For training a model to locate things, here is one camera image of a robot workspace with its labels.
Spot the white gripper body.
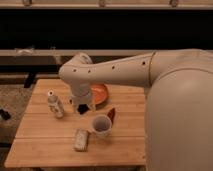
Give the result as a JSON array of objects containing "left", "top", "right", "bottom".
[{"left": 70, "top": 83, "right": 93, "bottom": 108}]

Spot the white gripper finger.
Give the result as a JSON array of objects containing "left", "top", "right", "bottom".
[{"left": 89, "top": 102, "right": 96, "bottom": 112}]

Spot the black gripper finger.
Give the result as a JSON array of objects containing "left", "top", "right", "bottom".
[{"left": 77, "top": 104, "right": 89, "bottom": 115}]

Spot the white sponge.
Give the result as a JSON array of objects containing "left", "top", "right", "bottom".
[{"left": 74, "top": 129, "right": 89, "bottom": 151}]

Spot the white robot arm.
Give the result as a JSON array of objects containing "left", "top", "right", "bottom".
[{"left": 59, "top": 49, "right": 213, "bottom": 171}]

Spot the orange plate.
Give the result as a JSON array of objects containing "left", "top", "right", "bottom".
[{"left": 91, "top": 84, "right": 108, "bottom": 105}]

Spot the dark red chili pepper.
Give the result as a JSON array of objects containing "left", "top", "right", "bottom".
[{"left": 107, "top": 108, "right": 116, "bottom": 121}]

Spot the white plastic bottle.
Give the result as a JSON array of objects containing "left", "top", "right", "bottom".
[{"left": 47, "top": 91, "right": 64, "bottom": 118}]

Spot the black object on floor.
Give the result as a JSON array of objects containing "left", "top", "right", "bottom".
[{"left": 0, "top": 109, "right": 11, "bottom": 120}]

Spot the long wooden bench rail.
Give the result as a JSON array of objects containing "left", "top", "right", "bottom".
[{"left": 0, "top": 49, "right": 149, "bottom": 65}]

